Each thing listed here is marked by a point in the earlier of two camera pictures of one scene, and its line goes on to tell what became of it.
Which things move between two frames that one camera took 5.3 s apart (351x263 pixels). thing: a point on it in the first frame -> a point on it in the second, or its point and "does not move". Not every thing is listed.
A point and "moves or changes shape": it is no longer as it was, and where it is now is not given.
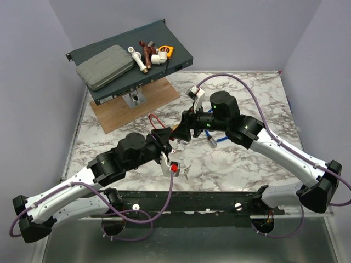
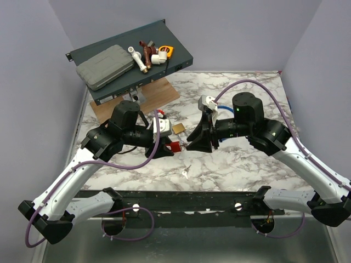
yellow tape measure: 169,49 does not move
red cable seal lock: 158,119 moves or changes shape
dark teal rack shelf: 162,35 does not move
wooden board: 116,113 does not move
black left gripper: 163,136 does not move
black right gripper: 188,121 -> 205,132
